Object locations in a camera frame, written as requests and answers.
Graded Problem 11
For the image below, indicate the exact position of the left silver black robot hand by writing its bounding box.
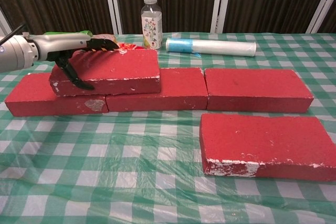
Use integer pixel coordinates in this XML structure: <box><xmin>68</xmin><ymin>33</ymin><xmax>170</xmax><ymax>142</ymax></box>
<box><xmin>33</xmin><ymin>31</ymin><xmax>121</xmax><ymax>90</ymax></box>

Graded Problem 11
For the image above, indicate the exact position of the red brick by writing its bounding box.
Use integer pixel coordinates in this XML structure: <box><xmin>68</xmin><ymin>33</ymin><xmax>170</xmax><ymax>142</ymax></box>
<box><xmin>104</xmin><ymin>67</ymin><xmax>209</xmax><ymax>113</ymax></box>
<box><xmin>199</xmin><ymin>113</ymin><xmax>336</xmax><ymax>182</ymax></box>
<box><xmin>204</xmin><ymin>68</ymin><xmax>315</xmax><ymax>114</ymax></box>
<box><xmin>4</xmin><ymin>72</ymin><xmax>110</xmax><ymax>118</ymax></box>
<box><xmin>49</xmin><ymin>48</ymin><xmax>161</xmax><ymax>98</ymax></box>

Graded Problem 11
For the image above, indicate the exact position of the green drink bottle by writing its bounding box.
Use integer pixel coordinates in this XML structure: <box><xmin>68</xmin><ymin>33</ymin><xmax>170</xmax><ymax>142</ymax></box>
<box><xmin>43</xmin><ymin>30</ymin><xmax>94</xmax><ymax>37</ymax></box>

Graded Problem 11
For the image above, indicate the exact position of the red patterned packet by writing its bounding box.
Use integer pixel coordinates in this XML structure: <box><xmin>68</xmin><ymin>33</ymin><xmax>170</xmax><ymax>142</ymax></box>
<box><xmin>115</xmin><ymin>42</ymin><xmax>144</xmax><ymax>52</ymax></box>

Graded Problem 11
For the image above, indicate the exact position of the clear bottle with white cap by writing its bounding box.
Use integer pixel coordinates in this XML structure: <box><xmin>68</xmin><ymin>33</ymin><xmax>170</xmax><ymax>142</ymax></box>
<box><xmin>141</xmin><ymin>0</ymin><xmax>163</xmax><ymax>50</ymax></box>

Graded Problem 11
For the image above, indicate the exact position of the green white checkered tablecloth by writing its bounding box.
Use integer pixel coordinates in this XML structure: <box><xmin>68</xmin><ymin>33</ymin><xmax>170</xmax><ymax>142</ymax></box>
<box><xmin>0</xmin><ymin>32</ymin><xmax>336</xmax><ymax>224</ymax></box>

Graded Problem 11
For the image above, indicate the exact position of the white plastic bag roll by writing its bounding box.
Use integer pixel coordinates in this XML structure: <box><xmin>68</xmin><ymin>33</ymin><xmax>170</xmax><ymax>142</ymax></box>
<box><xmin>165</xmin><ymin>37</ymin><xmax>257</xmax><ymax>58</ymax></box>

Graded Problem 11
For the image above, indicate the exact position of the dark partition panel white frame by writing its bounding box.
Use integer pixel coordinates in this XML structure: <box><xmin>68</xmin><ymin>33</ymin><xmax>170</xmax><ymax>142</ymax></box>
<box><xmin>321</xmin><ymin>0</ymin><xmax>336</xmax><ymax>35</ymax></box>
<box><xmin>0</xmin><ymin>8</ymin><xmax>13</xmax><ymax>37</ymax></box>
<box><xmin>0</xmin><ymin>0</ymin><xmax>123</xmax><ymax>36</ymax></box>
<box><xmin>103</xmin><ymin>0</ymin><xmax>233</xmax><ymax>35</ymax></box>
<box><xmin>209</xmin><ymin>0</ymin><xmax>336</xmax><ymax>35</ymax></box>

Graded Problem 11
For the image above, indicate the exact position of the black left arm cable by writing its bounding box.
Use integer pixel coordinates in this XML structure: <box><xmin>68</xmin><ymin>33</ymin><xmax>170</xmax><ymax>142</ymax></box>
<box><xmin>0</xmin><ymin>23</ymin><xmax>27</xmax><ymax>45</ymax></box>

